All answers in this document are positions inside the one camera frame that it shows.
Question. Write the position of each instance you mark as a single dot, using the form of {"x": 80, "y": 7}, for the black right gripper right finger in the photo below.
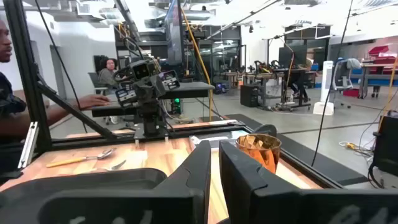
{"x": 267, "y": 205}

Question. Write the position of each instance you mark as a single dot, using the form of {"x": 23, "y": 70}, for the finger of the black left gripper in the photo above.
{"x": 170, "y": 80}
{"x": 126, "y": 97}

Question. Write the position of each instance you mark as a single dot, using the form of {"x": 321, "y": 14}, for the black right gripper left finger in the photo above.
{"x": 174, "y": 205}

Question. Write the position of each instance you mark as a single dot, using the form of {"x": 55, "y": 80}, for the amber faceted glass cup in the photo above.
{"x": 259, "y": 154}

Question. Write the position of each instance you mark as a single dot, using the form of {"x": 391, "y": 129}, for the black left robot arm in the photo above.
{"x": 150, "y": 115}

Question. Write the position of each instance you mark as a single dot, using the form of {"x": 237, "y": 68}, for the silver metal fork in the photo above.
{"x": 109, "y": 168}

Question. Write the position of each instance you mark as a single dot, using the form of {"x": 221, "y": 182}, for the computer with green light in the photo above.
{"x": 176, "y": 105}

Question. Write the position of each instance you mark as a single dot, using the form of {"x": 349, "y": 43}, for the seated person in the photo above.
{"x": 107, "y": 74}

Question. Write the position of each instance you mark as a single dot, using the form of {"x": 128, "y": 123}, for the person's hand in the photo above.
{"x": 93, "y": 101}

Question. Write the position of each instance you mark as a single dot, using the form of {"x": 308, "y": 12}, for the black floor mat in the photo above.
{"x": 314, "y": 158}

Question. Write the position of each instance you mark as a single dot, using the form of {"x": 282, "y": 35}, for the black rounded object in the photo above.
{"x": 267, "y": 130}

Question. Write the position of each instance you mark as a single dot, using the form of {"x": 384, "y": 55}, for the black computer tower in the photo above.
{"x": 248, "y": 96}

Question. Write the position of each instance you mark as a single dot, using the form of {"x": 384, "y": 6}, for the black monitor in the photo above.
{"x": 292, "y": 56}

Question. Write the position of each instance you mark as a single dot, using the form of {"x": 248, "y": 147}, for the black workbench desk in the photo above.
{"x": 295, "y": 74}

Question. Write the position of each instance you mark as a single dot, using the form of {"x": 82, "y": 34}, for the white tower appliance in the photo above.
{"x": 325, "y": 87}

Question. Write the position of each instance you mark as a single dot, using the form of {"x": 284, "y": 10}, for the black equipment box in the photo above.
{"x": 387, "y": 143}

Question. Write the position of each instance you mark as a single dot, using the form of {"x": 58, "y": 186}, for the office chair with grey cloth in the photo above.
{"x": 343, "y": 74}

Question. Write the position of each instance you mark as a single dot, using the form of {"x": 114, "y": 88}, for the red storage bins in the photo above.
{"x": 381, "y": 53}

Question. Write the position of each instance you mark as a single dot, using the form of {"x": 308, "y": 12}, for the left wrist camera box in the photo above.
{"x": 141, "y": 70}

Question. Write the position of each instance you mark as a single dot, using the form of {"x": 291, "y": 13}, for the black table frame rail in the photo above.
{"x": 102, "y": 140}

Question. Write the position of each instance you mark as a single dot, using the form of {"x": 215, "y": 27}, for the black diagonal frame brace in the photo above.
{"x": 77, "y": 113}

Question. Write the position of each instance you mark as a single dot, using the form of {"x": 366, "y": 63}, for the black upright frame post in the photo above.
{"x": 28, "y": 77}

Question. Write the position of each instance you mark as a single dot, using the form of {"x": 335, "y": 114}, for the white metal bracket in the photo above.
{"x": 28, "y": 144}

